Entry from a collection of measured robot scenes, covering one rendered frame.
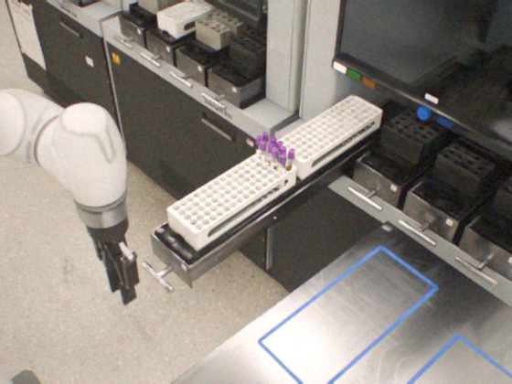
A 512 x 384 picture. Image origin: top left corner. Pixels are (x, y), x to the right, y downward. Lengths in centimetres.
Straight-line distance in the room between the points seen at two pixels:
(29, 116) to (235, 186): 49
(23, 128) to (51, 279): 137
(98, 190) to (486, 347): 73
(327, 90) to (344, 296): 61
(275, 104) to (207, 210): 60
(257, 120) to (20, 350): 111
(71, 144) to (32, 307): 140
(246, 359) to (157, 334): 105
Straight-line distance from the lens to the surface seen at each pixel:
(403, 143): 146
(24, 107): 102
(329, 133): 146
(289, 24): 158
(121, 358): 208
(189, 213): 124
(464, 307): 121
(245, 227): 129
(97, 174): 95
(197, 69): 182
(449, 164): 141
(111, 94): 242
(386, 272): 122
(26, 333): 222
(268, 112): 172
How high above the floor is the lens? 175
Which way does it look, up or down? 44 degrees down
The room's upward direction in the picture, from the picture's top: 1 degrees clockwise
